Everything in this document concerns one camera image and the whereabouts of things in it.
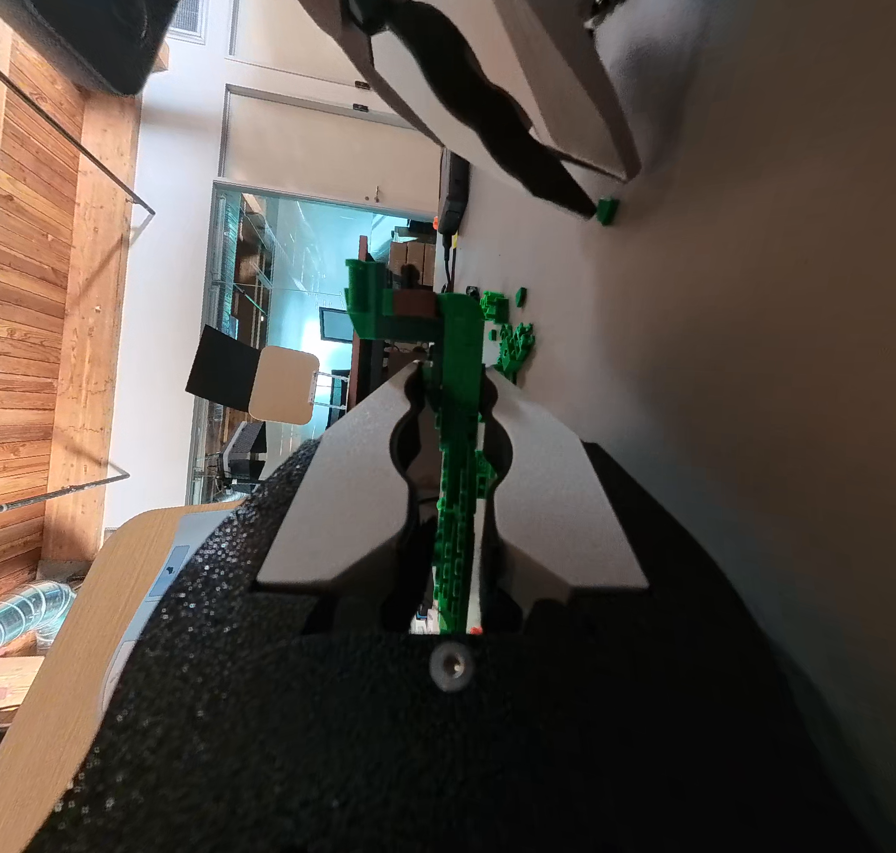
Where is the wall air vent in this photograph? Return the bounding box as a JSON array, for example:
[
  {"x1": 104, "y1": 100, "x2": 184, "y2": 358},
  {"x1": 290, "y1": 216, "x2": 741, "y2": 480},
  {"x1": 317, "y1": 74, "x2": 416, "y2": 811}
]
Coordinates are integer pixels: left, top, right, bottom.
[{"x1": 167, "y1": 0, "x2": 211, "y2": 47}]

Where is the white door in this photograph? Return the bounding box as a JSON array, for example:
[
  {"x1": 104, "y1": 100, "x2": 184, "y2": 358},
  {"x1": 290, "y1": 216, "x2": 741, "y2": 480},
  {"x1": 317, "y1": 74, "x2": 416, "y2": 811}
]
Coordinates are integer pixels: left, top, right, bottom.
[
  {"x1": 228, "y1": 0, "x2": 372, "y2": 85},
  {"x1": 218, "y1": 84, "x2": 449, "y2": 204}
]

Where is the black power bank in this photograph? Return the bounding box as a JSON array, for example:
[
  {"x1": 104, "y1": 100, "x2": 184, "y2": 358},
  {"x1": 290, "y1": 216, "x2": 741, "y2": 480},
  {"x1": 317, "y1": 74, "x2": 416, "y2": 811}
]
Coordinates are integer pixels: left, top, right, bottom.
[{"x1": 437, "y1": 148, "x2": 472, "y2": 236}]

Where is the pile of green bricks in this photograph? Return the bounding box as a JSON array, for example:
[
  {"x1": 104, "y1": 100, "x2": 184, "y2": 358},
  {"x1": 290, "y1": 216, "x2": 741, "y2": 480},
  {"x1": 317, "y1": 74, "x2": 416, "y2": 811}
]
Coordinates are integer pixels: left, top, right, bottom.
[{"x1": 478, "y1": 290, "x2": 538, "y2": 386}]

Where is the green brick plant model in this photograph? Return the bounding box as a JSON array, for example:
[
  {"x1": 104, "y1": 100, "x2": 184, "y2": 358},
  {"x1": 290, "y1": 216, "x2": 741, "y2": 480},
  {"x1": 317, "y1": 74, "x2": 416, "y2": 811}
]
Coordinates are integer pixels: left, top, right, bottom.
[{"x1": 343, "y1": 256, "x2": 499, "y2": 636}]

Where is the instruction booklet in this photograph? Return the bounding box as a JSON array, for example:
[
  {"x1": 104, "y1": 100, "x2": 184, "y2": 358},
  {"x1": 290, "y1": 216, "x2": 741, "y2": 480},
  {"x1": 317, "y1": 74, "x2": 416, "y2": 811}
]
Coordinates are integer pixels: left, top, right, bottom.
[{"x1": 97, "y1": 509, "x2": 235, "y2": 721}]

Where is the black office chair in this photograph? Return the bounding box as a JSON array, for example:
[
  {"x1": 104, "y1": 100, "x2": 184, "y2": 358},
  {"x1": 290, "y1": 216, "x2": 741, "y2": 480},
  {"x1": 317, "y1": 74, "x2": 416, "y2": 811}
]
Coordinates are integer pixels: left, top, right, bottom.
[{"x1": 206, "y1": 418, "x2": 268, "y2": 484}]

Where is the black square panel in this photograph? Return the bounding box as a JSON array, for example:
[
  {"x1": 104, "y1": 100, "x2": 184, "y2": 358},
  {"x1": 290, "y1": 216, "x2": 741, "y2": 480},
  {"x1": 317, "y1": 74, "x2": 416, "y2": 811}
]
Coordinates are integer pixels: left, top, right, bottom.
[{"x1": 184, "y1": 323, "x2": 263, "y2": 411}]

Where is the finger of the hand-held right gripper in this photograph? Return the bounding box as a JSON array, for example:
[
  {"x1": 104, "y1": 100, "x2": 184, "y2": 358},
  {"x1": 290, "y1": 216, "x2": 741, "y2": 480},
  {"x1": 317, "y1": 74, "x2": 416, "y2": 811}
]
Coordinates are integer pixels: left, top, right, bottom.
[
  {"x1": 380, "y1": 0, "x2": 645, "y2": 183},
  {"x1": 370, "y1": 0, "x2": 601, "y2": 221}
]

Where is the stack of cardboard boxes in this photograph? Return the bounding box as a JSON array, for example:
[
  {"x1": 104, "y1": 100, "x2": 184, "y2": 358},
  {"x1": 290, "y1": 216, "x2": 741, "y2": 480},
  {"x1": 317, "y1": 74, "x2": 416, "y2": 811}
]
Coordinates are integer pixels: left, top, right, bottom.
[{"x1": 387, "y1": 239, "x2": 441, "y2": 288}]

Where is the silver air duct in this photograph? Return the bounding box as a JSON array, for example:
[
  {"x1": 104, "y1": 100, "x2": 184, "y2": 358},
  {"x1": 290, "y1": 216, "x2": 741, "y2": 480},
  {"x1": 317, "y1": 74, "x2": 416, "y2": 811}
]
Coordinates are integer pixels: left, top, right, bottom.
[{"x1": 0, "y1": 579, "x2": 78, "y2": 652}]

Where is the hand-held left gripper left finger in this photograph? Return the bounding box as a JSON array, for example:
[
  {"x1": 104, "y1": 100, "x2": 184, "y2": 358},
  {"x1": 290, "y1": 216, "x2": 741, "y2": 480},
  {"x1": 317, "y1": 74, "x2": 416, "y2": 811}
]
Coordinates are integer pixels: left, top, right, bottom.
[{"x1": 255, "y1": 362, "x2": 429, "y2": 593}]

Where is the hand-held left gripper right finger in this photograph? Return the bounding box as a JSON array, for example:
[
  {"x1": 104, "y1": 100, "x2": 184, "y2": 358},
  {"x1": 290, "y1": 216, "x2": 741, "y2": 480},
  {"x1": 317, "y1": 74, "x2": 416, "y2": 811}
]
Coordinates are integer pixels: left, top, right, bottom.
[{"x1": 480, "y1": 365, "x2": 650, "y2": 607}]

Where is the brown background desk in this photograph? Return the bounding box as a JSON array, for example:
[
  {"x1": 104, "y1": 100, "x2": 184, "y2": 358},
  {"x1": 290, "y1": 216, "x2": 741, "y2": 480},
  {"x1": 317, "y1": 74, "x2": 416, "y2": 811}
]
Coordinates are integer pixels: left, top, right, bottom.
[{"x1": 350, "y1": 233, "x2": 394, "y2": 406}]

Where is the grey desk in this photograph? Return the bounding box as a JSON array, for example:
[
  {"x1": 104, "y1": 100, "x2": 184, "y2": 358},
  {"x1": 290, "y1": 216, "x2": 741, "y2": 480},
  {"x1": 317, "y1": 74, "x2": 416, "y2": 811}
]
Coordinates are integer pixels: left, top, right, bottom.
[{"x1": 437, "y1": 0, "x2": 896, "y2": 853}]

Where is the cardboard box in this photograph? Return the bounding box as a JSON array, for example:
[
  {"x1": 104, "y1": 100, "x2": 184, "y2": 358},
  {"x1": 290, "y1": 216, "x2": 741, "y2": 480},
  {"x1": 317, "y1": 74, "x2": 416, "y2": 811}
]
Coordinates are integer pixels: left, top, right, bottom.
[{"x1": 0, "y1": 653, "x2": 47, "y2": 729}]

